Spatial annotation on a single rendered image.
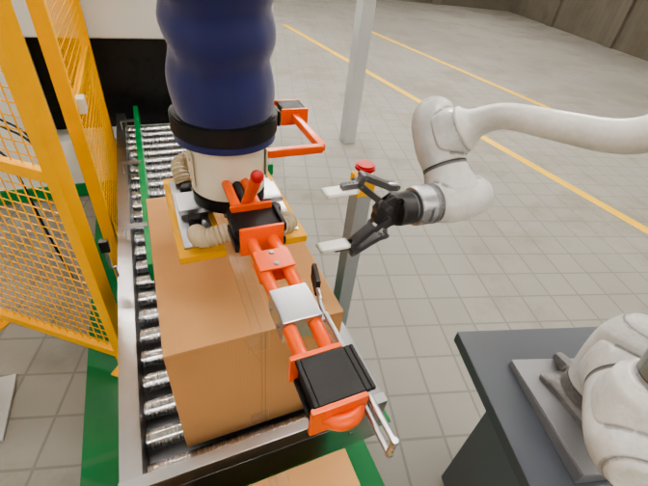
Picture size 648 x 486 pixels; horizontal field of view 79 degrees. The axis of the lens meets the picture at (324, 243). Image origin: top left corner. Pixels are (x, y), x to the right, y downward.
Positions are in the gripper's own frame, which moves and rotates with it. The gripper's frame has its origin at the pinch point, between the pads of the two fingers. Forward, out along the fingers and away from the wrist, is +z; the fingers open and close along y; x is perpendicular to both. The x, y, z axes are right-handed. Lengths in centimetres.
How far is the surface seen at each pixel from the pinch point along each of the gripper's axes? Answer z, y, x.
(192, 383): 30.9, 34.7, -4.5
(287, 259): 11.9, -2.1, -11.2
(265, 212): 11.8, -2.5, 2.7
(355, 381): 11.5, -2.7, -36.0
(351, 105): -147, 77, 268
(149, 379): 43, 63, 20
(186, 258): 27.2, 10.5, 9.0
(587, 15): -1117, 65, 786
